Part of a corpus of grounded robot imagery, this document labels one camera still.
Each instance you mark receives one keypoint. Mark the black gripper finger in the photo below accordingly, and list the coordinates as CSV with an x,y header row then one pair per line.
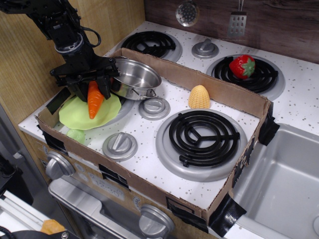
x,y
80,90
104,85

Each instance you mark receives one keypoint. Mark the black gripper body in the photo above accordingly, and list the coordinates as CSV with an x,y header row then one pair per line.
x,y
83,66

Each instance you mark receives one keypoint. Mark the orange toy carrot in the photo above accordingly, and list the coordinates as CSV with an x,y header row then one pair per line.
x,y
94,99

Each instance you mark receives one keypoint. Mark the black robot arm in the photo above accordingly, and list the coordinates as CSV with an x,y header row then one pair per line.
x,y
59,21

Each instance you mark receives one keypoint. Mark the light green plastic plate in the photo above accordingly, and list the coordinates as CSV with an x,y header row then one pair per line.
x,y
74,113

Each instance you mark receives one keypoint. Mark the stainless steel pot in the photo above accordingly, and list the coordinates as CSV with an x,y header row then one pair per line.
x,y
137,81

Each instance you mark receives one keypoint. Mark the small green plastic object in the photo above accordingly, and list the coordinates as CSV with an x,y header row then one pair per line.
x,y
77,135

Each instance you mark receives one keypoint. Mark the silver stove knob middle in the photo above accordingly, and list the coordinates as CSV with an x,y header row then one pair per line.
x,y
154,109

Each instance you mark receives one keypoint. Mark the silver stove knob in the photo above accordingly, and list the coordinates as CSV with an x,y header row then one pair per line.
x,y
205,49
120,146
154,109

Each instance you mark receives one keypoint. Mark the back left black burner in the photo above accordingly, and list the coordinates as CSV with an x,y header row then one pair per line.
x,y
154,43

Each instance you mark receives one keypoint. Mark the black burner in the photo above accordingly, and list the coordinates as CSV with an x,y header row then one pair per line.
x,y
200,145
154,43
267,79

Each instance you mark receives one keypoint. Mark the silver stove knob front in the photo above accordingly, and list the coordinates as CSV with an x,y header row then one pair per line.
x,y
120,146

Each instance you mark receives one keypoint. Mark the brown cardboard fence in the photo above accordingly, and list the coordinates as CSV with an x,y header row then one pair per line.
x,y
198,209

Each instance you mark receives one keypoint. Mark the silver oven knob left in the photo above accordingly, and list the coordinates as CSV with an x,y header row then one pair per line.
x,y
58,166

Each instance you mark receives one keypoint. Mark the silver oven knob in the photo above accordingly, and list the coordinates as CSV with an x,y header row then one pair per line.
x,y
58,166
154,223

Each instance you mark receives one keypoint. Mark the yellow toy corn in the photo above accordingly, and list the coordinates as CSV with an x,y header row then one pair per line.
x,y
199,98

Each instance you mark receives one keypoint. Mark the silver stove knob back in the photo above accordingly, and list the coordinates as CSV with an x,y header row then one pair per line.
x,y
205,49

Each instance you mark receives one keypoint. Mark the silver hanging strainer ladle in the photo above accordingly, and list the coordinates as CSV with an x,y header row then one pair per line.
x,y
187,13

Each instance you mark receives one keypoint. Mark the front right black burner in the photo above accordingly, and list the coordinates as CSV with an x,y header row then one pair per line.
x,y
200,145

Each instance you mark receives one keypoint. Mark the silver oven door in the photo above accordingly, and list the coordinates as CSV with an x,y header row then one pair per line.
x,y
96,216

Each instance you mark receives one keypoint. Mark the red toy strawberry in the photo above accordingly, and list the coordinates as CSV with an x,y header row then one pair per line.
x,y
243,66

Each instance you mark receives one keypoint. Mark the silver hanging slotted spatula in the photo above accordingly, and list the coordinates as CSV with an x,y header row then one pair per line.
x,y
237,22

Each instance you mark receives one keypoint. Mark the silver oven knob right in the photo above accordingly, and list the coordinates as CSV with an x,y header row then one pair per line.
x,y
154,223

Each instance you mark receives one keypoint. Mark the back right black burner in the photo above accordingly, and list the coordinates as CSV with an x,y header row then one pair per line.
x,y
267,79

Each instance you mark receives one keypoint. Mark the grey toy sink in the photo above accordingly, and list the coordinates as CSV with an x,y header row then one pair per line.
x,y
279,189

